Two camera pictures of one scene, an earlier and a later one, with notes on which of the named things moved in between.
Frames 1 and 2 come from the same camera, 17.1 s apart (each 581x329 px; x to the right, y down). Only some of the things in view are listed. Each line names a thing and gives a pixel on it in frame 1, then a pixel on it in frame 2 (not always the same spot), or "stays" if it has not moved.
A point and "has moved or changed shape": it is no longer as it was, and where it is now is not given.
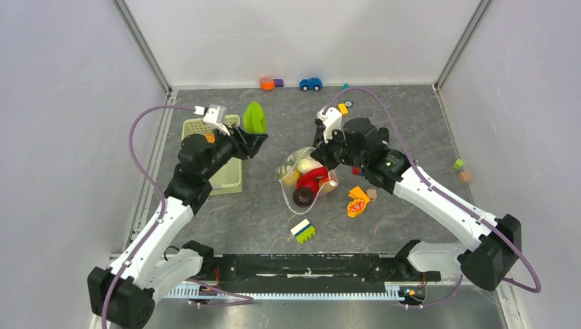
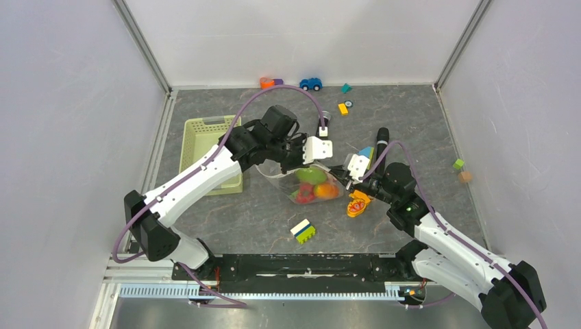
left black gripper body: (225, 147) → (289, 153)
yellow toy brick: (343, 109) stays
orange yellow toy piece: (357, 204) stays
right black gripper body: (336, 151) → (372, 186)
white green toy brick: (303, 231) stays
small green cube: (458, 164) stays
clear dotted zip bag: (303, 179) has moved or changed shape
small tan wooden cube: (464, 177) stays
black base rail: (310, 271) stays
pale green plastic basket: (230, 179) stays
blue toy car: (314, 83) stays
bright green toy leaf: (254, 120) → (312, 175)
